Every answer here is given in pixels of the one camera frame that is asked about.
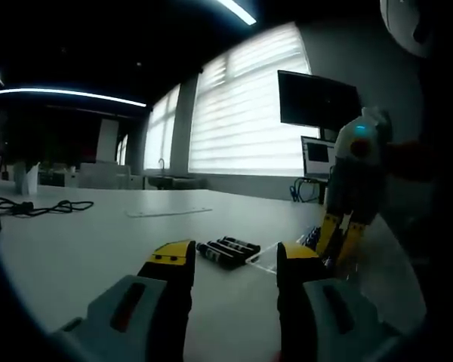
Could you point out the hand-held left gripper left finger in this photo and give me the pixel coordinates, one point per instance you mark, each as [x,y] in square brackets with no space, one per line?
[170,301]

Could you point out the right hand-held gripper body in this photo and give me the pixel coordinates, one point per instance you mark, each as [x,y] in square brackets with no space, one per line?
[355,181]

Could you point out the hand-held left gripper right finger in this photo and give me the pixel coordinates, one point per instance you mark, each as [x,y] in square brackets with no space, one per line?
[294,301]

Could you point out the row of brown medicine bottles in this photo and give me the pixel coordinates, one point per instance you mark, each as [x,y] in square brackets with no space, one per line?
[314,235]

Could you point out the clear plastic box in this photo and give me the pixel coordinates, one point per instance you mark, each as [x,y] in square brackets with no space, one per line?
[264,260]

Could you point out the row of black markers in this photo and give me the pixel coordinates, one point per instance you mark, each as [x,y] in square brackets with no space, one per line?
[226,253]

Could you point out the open laptop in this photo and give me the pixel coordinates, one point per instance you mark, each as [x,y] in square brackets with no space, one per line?
[317,154]

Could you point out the black monitor stand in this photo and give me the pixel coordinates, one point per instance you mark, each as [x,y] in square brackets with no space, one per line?
[326,132]

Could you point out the person's black shirt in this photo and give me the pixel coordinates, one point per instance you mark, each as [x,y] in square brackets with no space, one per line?
[438,226]

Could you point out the black monitor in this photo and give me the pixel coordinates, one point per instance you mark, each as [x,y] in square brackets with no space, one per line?
[317,100]

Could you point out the dark sink counter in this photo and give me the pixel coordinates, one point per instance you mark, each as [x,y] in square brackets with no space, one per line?
[173,183]

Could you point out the wide white window blind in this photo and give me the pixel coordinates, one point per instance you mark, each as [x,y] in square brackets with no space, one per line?
[249,113]

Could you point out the white office furniture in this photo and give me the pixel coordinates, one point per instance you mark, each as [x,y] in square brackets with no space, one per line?
[105,175]

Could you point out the white worn chest device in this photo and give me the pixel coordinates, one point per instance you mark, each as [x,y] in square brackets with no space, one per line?
[400,22]

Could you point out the narrow white window blind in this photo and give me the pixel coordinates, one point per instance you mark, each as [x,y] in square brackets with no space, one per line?
[162,132]

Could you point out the long ceiling light strip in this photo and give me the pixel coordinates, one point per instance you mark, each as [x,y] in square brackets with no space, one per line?
[68,93]
[238,11]

